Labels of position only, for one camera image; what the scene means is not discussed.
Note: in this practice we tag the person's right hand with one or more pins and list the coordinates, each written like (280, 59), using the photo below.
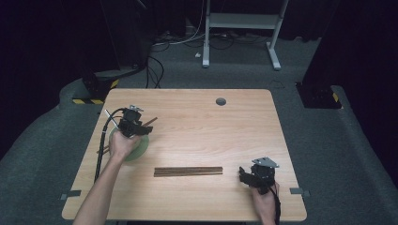
(266, 204)

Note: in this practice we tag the row of dark chopsticks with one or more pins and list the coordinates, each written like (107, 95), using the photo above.
(187, 172)

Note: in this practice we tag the white metal stand frame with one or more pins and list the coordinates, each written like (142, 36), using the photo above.
(242, 21)

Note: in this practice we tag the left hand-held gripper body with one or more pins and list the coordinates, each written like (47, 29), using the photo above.
(130, 123)

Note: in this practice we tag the black hazard-striped stand base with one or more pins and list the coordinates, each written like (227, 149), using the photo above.
(317, 97)
(95, 86)

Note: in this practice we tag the green ceramic plate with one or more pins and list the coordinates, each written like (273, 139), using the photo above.
(142, 146)

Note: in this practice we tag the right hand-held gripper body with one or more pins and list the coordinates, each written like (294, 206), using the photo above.
(265, 175)

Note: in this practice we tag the grey table grommet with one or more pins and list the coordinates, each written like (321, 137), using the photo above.
(221, 101)

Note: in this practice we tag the person's left hand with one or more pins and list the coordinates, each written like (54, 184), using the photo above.
(122, 146)

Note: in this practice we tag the grey tape piece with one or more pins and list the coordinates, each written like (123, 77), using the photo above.
(71, 194)
(298, 191)

